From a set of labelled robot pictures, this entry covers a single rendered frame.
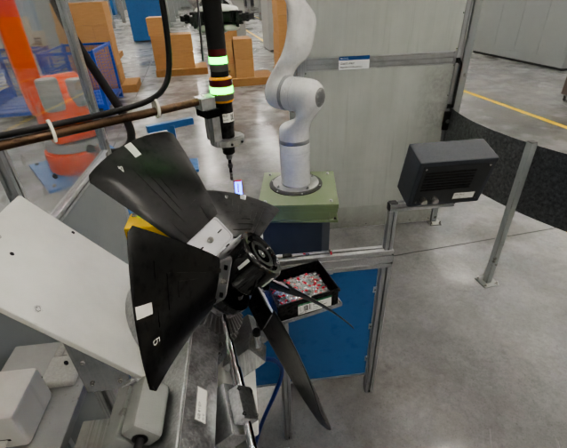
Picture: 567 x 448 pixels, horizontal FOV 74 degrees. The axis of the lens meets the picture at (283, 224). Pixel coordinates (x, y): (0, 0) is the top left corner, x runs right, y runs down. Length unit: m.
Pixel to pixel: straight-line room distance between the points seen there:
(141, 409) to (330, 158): 2.38
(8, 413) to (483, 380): 1.97
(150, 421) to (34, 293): 0.31
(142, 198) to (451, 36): 2.43
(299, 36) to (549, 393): 1.98
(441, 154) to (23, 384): 1.28
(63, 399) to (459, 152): 1.32
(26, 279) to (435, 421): 1.76
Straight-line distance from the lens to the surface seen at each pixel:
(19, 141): 0.66
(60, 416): 1.14
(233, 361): 0.77
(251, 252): 0.77
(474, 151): 1.38
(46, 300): 0.80
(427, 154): 1.31
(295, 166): 1.50
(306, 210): 1.44
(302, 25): 1.44
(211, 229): 0.83
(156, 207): 0.81
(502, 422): 2.18
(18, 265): 0.82
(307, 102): 1.38
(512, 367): 2.41
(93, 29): 8.74
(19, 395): 1.08
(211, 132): 0.76
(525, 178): 2.51
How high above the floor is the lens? 1.71
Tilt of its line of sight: 32 degrees down
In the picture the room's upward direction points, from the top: 2 degrees counter-clockwise
